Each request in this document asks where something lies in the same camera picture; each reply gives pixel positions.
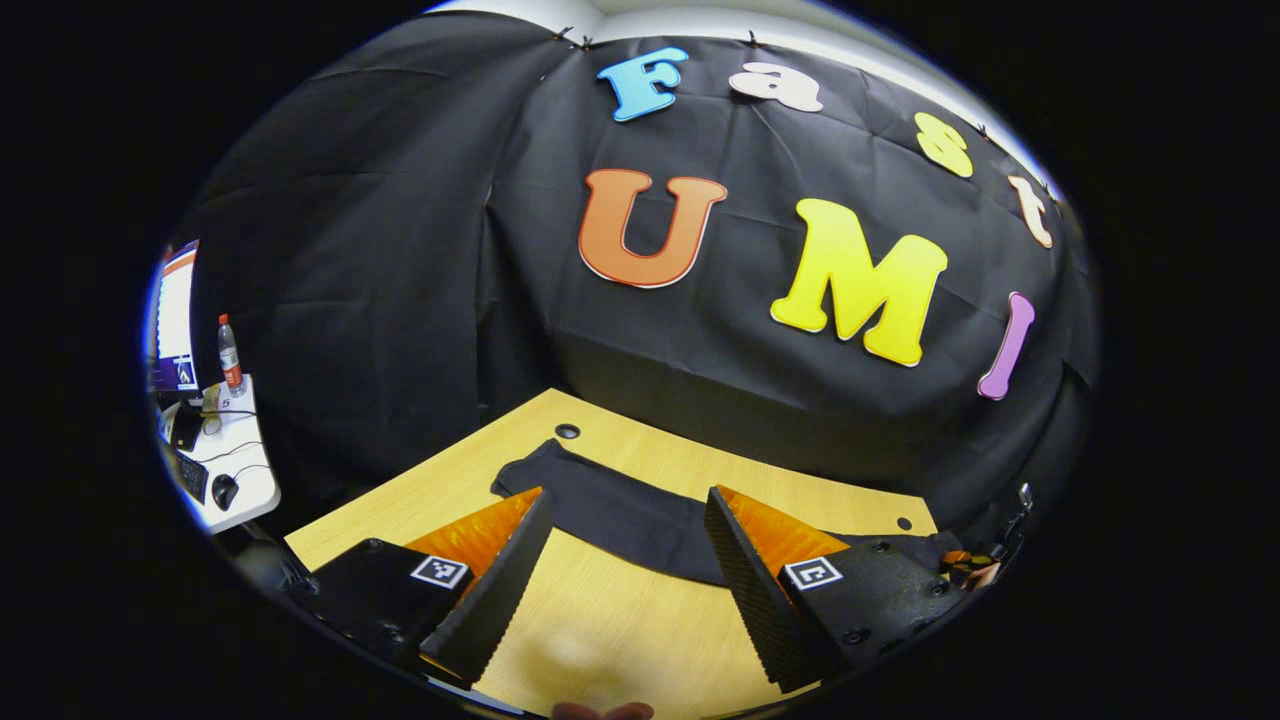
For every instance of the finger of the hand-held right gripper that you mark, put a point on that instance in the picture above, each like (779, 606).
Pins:
(965, 568)

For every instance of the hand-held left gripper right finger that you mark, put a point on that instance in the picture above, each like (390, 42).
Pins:
(755, 590)

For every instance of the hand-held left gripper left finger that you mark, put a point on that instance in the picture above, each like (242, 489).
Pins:
(495, 595)

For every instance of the black jeans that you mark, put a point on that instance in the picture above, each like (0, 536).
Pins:
(620, 515)

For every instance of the white side desk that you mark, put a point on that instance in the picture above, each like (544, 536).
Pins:
(250, 470)

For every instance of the black computer mouse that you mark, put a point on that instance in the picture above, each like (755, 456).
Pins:
(225, 492)

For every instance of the black backdrop cloth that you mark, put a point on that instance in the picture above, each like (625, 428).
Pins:
(400, 300)

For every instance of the black keyboard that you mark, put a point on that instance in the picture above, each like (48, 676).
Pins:
(192, 478)

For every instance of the red capped plastic bottle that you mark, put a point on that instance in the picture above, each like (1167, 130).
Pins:
(230, 360)

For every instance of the computer monitor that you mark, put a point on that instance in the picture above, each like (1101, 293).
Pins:
(175, 320)

